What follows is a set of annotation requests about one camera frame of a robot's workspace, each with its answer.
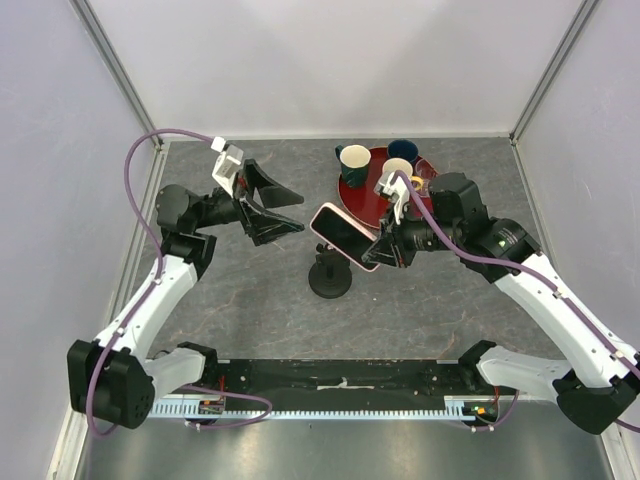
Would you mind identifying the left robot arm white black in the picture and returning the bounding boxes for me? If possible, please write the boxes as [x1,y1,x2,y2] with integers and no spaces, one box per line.
[67,159,304,429]

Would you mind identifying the green mug cream inside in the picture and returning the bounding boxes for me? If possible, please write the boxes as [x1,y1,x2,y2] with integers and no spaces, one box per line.
[334,145,371,188]

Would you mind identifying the black phone stand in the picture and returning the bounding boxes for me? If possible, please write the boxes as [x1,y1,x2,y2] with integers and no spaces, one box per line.
[308,243,352,299]

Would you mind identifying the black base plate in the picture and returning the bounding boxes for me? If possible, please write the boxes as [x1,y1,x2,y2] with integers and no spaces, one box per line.
[206,359,495,410]

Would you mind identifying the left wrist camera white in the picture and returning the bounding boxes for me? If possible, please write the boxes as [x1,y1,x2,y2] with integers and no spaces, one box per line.
[210,136,244,196]

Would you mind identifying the phone with pink case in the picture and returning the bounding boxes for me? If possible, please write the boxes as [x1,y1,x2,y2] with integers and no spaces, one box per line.
[310,202,379,272]

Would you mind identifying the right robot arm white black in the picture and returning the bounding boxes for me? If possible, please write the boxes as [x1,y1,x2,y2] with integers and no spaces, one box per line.
[363,172,639,435]

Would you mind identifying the clear glass cup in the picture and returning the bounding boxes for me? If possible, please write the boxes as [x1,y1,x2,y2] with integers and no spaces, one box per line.
[414,158,438,185]

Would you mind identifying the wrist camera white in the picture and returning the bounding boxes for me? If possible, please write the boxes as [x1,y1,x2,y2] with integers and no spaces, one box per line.
[210,136,244,196]
[374,170,415,225]

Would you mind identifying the slotted cable duct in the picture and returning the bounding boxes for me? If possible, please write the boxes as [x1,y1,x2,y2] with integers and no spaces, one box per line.
[148,394,496,422]

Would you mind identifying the round red tray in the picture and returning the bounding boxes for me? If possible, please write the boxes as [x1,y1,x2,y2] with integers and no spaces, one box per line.
[338,147,433,230]

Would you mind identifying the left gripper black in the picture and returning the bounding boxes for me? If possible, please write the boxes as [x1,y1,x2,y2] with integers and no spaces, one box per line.
[194,159,304,245]

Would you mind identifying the right aluminium frame post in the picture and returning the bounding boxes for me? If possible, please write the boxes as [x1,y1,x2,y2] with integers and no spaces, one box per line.
[509,0,601,146]

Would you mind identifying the yellow mug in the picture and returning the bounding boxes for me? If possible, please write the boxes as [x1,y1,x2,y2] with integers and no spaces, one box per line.
[374,158,424,201]

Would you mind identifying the dark blue mug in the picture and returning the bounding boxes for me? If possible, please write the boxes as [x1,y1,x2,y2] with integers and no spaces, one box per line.
[387,139,419,165]

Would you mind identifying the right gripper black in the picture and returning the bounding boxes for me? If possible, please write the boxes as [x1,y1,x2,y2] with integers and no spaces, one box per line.
[363,201,462,268]

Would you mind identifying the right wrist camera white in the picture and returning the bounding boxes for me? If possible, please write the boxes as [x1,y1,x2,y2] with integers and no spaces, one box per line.
[374,170,415,225]

